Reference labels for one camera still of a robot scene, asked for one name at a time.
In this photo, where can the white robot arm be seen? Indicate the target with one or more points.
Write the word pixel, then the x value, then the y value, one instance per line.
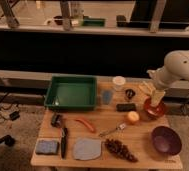
pixel 176 67

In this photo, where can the small black brush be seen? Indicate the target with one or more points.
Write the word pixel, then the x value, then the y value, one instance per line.
pixel 57 120

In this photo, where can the black binder clip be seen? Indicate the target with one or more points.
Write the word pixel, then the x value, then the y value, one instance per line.
pixel 129 94

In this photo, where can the yellow round fruit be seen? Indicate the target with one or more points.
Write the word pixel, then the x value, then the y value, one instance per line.
pixel 133 117

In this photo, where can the silver fork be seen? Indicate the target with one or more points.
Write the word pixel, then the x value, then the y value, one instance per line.
pixel 119 127

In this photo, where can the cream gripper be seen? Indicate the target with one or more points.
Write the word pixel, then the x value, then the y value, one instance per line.
pixel 157 96

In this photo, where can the black power adapter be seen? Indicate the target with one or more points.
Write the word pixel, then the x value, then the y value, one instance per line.
pixel 14 115

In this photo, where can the grey-blue towel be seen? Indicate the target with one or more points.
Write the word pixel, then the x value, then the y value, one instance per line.
pixel 87 149

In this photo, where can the blue sponge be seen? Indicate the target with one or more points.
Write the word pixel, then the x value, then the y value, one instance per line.
pixel 47 147

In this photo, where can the red bowl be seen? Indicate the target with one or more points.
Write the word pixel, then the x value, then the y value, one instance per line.
pixel 154 112

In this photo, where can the yellow wooden utensils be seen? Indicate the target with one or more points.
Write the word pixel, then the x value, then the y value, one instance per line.
pixel 147 88

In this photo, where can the white paper cup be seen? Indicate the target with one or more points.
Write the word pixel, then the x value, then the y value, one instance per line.
pixel 118 83

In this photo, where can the black rectangular block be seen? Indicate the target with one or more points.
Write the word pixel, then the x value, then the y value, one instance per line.
pixel 126 107

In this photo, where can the clear blue plastic cup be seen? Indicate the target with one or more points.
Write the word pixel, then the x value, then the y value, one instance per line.
pixel 107 96

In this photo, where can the green plastic tray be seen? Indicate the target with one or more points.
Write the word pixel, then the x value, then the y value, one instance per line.
pixel 78 93

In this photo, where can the purple bowl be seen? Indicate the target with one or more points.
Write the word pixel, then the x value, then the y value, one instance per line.
pixel 166 141

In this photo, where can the brown grape bunch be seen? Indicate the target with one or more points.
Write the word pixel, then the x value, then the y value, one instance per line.
pixel 118 149

